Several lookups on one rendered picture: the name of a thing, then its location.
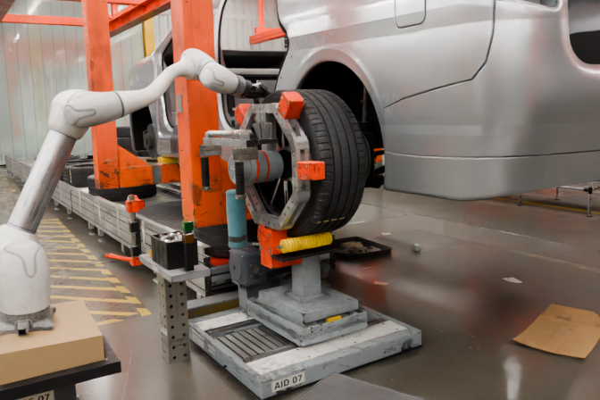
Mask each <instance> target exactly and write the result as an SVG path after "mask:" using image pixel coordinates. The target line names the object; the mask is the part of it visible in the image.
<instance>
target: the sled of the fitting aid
mask: <svg viewBox="0 0 600 400"><path fill-rule="evenodd" d="M246 314H248V315H249V316H251V317H253V318H254V319H256V320H258V321H259V322H260V323H262V324H264V325H265V326H267V327H269V328H270V329H273V330H274V331H276V332H277V333H279V334H280V335H281V336H283V337H285V338H287V339H288V340H290V341H292V342H293V343H295V344H297V345H298V346H300V347H304V346H308V345H311V344H315V343H318V342H321V341H324V340H327V339H330V338H335V337H338V336H342V335H345V334H347V333H351V332H354V331H357V330H360V329H365V328H367V312H366V311H364V310H362V309H360V308H358V309H356V310H353V311H350V312H344V313H341V314H337V315H334V316H330V317H327V318H324V319H320V320H317V321H311V322H308V323H305V324H303V323H302V322H300V321H297V320H295V319H294V318H292V317H290V316H288V315H286V314H285V313H283V312H281V311H279V310H277V309H276V308H274V307H272V306H270V305H268V304H266V303H265V302H263V301H261V300H259V296H257V297H253V298H249V299H246Z"/></svg>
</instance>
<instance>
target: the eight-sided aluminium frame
mask: <svg viewBox="0 0 600 400"><path fill-rule="evenodd" d="M278 106H279V103H270V104H250V105H249V107H248V108H247V112H246V116H245V118H244V120H243V122H242V125H241V127H240V129H250V126H251V125H252V124H255V123H256V113H273V114H274V116H275V118H276V119H277V121H278V123H279V125H280V127H281V128H282V130H283V132H284V134H285V136H286V138H287V140H288V142H289V144H290V146H291V158H292V183H293V193H292V196H291V197H290V198H289V200H288V202H287V205H286V206H285V208H284V210H283V212H282V213H281V215H280V216H276V215H273V214H269V213H267V212H266V210H265V208H264V206H263V202H262V200H261V198H260V197H259V195H258V193H257V191H256V189H255V187H254V183H253V184H245V192H246V205H247V207H248V210H249V212H250V213H251V215H252V219H253V220H254V223H256V224H258V223H260V224H261V225H263V226H266V227H269V228H272V229H275V230H283V229H291V228H292V227H293V226H294V225H295V224H294V223H295V222H296V219H297V218H298V216H299V214H300V213H301V211H302V210H303V209H304V206H305V205H306V203H307V202H308V201H309V198H310V196H311V194H310V193H311V189H310V180H303V179H298V178H297V162H304V161H309V149H310V147H309V142H308V140H307V136H306V135H305V134H304V133H303V131H302V129H301V128H300V126H299V124H298V122H297V121H296V119H287V120H284V119H283V117H282V116H281V115H280V113H279V112H278V110H277V109H278Z"/></svg>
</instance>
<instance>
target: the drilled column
mask: <svg viewBox="0 0 600 400"><path fill-rule="evenodd" d="M157 284H158V298H159V312H160V326H161V340H162V358H163V359H164V360H165V361H166V362H167V363H168V364H172V363H178V362H181V361H185V360H187V359H190V345H189V329H188V300H187V284H186V281H181V282H176V283H170V282H169V281H168V280H167V279H165V278H163V277H162V276H161V275H159V274H158V273H157ZM185 355H186V356H185ZM167 356H168V357H167Z"/></svg>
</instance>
